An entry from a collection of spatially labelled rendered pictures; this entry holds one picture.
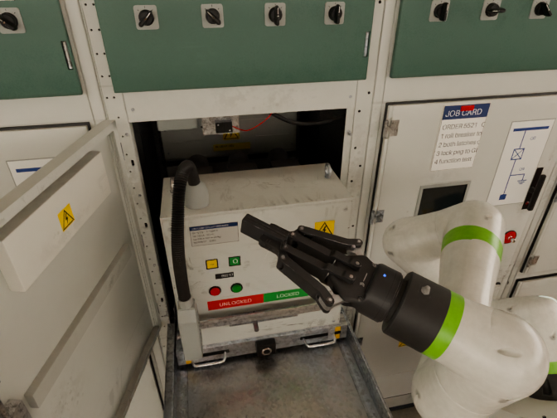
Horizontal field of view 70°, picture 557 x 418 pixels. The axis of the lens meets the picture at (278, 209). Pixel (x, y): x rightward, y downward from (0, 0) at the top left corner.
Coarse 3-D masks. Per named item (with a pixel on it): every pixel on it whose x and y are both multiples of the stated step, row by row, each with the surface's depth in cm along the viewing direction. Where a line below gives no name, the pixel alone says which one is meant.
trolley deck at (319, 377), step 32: (288, 352) 127; (320, 352) 127; (192, 384) 118; (224, 384) 118; (256, 384) 118; (288, 384) 118; (320, 384) 118; (352, 384) 118; (192, 416) 109; (224, 416) 109; (256, 416) 109; (288, 416) 109; (320, 416) 109; (352, 416) 109
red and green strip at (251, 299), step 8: (248, 296) 113; (256, 296) 114; (264, 296) 114; (272, 296) 115; (280, 296) 116; (288, 296) 116; (296, 296) 117; (208, 304) 112; (216, 304) 112; (224, 304) 113; (232, 304) 114; (240, 304) 114
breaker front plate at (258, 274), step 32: (192, 224) 97; (288, 224) 103; (192, 256) 102; (224, 256) 104; (256, 256) 106; (192, 288) 107; (224, 288) 110; (256, 288) 112; (288, 288) 115; (288, 320) 122; (320, 320) 125
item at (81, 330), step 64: (64, 192) 78; (128, 192) 107; (0, 256) 64; (64, 256) 83; (128, 256) 111; (0, 320) 66; (64, 320) 84; (128, 320) 117; (0, 384) 66; (64, 384) 85; (128, 384) 118
